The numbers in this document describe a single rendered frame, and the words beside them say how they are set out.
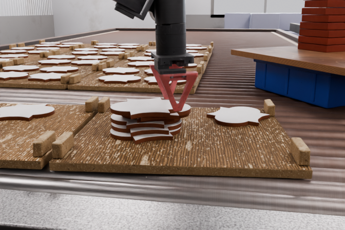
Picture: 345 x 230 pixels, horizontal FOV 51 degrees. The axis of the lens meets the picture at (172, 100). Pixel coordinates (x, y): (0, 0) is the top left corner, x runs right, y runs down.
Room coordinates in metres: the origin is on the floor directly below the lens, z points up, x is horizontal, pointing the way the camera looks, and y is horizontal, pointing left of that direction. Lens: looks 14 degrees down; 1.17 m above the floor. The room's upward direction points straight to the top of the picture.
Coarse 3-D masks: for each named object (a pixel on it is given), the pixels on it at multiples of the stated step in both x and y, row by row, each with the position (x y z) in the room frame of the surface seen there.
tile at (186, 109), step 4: (184, 104) 0.72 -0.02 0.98; (184, 108) 0.69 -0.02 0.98; (188, 108) 0.69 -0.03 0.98; (176, 112) 0.66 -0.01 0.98; (180, 112) 0.66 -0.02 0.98; (184, 112) 0.67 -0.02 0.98; (188, 112) 0.68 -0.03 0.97; (124, 116) 0.66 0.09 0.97; (128, 116) 0.65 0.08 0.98; (172, 116) 0.64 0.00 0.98; (176, 116) 0.64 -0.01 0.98; (144, 120) 0.63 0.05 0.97
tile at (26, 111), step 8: (24, 104) 0.86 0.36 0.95; (40, 104) 0.86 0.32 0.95; (0, 112) 0.78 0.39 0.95; (8, 112) 0.78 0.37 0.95; (16, 112) 0.78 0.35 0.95; (24, 112) 0.78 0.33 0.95; (32, 112) 0.78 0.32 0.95; (40, 112) 0.78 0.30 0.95; (48, 112) 0.79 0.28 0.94; (0, 120) 0.75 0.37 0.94; (24, 120) 0.75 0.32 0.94
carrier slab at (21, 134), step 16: (64, 112) 0.82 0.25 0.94; (80, 112) 0.82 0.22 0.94; (96, 112) 0.84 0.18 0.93; (0, 128) 0.70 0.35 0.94; (16, 128) 0.70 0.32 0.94; (32, 128) 0.70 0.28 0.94; (48, 128) 0.70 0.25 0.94; (64, 128) 0.70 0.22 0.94; (80, 128) 0.72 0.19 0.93; (0, 144) 0.61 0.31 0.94; (16, 144) 0.61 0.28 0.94; (32, 144) 0.61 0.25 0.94; (0, 160) 0.54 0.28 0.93; (16, 160) 0.54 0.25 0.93; (32, 160) 0.54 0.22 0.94; (48, 160) 0.56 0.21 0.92
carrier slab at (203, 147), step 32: (96, 128) 0.70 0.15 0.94; (192, 128) 0.70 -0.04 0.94; (224, 128) 0.70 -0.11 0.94; (256, 128) 0.70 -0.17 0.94; (64, 160) 0.54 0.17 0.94; (96, 160) 0.54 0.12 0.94; (128, 160) 0.54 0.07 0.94; (160, 160) 0.54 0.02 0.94; (192, 160) 0.54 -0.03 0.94; (224, 160) 0.54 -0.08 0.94; (256, 160) 0.54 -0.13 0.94; (288, 160) 0.54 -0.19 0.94
